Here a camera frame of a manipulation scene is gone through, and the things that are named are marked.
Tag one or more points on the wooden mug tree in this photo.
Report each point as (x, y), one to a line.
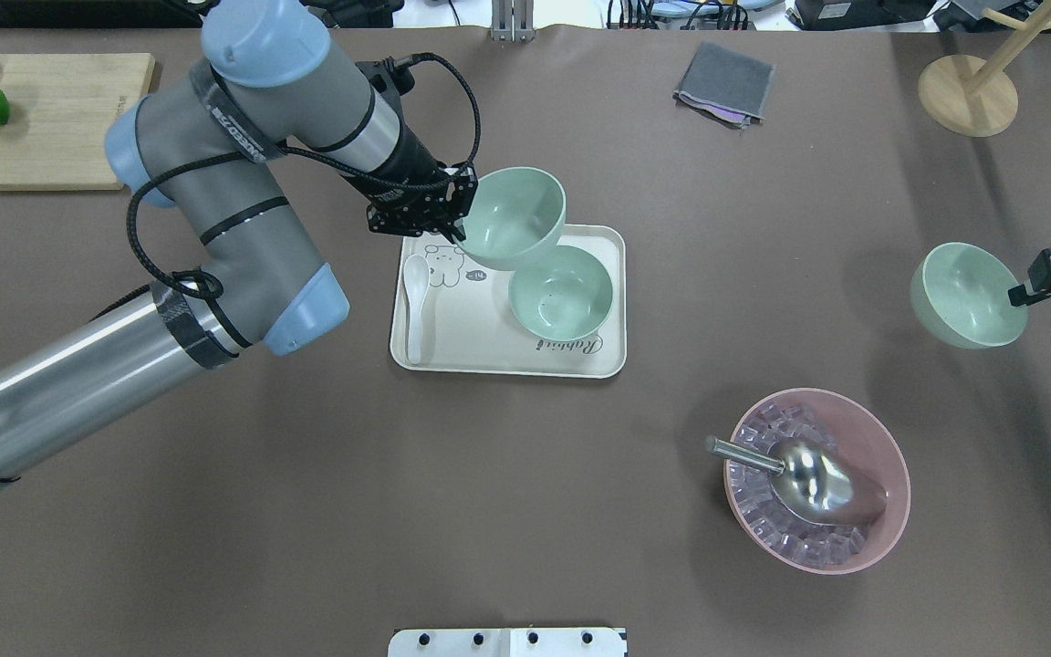
(973, 96)

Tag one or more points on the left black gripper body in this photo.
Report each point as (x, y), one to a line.
(405, 161)

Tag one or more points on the green bowl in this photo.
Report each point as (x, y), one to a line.
(959, 294)
(516, 216)
(564, 296)

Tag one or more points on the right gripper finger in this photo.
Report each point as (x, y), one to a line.
(1021, 296)

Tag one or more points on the metal ice scoop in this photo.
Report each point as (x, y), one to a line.
(813, 483)

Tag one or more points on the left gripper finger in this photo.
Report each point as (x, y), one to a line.
(451, 229)

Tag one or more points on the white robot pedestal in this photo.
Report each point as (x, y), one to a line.
(510, 641)

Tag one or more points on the green bowl on tray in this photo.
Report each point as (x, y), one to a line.
(564, 296)

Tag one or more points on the aluminium frame post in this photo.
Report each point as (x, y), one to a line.
(513, 21)

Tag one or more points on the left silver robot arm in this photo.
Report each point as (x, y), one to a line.
(230, 263)

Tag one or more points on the cream serving tray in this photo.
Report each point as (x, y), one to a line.
(468, 326)

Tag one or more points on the white ceramic spoon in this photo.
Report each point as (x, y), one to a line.
(416, 283)

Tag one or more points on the pink bowl with ice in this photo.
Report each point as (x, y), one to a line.
(853, 434)

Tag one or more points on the wooden cutting board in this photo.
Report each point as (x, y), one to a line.
(62, 105)

